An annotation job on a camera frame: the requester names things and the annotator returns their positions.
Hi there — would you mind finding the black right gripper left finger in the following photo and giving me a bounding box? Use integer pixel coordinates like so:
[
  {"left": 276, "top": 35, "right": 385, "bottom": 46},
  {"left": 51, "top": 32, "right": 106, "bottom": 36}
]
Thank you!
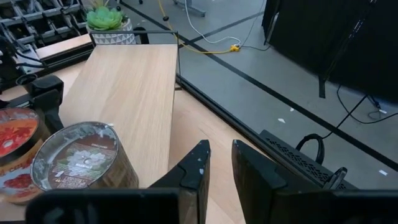
[{"left": 25, "top": 139, "right": 212, "bottom": 224}]

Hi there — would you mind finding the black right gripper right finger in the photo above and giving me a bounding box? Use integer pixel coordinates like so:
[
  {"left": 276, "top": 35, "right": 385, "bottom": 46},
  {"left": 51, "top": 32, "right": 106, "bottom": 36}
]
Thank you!
[{"left": 231, "top": 139, "right": 398, "bottom": 224}]

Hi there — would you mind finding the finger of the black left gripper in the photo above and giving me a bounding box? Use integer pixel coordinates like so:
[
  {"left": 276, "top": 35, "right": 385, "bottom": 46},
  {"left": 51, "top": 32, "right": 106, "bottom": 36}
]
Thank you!
[{"left": 45, "top": 105, "right": 65, "bottom": 134}]

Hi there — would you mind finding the orange glass jar candle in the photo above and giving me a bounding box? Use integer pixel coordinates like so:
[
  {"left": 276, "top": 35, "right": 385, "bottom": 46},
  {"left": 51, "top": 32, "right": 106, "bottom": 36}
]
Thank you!
[{"left": 0, "top": 106, "right": 52, "bottom": 205}]

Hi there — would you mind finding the black perforated metal box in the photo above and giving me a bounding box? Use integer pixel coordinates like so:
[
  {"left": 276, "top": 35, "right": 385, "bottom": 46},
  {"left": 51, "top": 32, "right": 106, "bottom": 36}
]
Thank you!
[{"left": 258, "top": 129, "right": 358, "bottom": 191}]

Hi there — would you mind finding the grey storage bin rack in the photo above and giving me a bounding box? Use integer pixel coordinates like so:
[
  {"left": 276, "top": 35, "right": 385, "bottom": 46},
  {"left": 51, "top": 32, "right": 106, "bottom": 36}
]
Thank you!
[{"left": 0, "top": 0, "right": 91, "bottom": 47}]

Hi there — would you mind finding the succulent in white patterned pot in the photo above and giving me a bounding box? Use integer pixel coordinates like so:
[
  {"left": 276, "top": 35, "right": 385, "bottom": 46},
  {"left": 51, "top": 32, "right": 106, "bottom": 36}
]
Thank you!
[{"left": 85, "top": 0, "right": 137, "bottom": 46}]

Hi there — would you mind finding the black partition screen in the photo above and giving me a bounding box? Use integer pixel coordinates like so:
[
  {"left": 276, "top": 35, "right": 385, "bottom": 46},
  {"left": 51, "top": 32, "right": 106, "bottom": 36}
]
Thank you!
[{"left": 262, "top": 0, "right": 398, "bottom": 103}]

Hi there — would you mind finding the black looped cable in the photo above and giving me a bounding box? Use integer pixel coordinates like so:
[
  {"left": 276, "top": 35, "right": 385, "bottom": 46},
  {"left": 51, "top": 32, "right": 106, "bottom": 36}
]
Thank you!
[{"left": 294, "top": 93, "right": 369, "bottom": 166}]

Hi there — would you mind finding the wooden shelf with black frame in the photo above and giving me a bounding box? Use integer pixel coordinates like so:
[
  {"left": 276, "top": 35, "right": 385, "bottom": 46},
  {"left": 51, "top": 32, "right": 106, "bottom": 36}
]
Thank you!
[{"left": 58, "top": 29, "right": 182, "bottom": 189}]

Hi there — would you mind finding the black table frame rail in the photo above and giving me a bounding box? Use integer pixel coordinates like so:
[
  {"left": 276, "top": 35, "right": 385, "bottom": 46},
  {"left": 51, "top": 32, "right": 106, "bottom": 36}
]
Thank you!
[{"left": 175, "top": 74, "right": 265, "bottom": 147}]

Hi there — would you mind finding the white floor cable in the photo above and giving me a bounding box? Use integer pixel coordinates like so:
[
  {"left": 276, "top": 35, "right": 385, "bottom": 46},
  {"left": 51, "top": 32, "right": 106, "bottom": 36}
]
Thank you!
[{"left": 184, "top": 0, "right": 242, "bottom": 45}]

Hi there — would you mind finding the yellow floor cable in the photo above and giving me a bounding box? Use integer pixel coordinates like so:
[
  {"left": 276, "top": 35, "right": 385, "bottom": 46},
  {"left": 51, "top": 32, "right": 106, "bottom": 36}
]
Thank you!
[{"left": 157, "top": 0, "right": 241, "bottom": 55}]

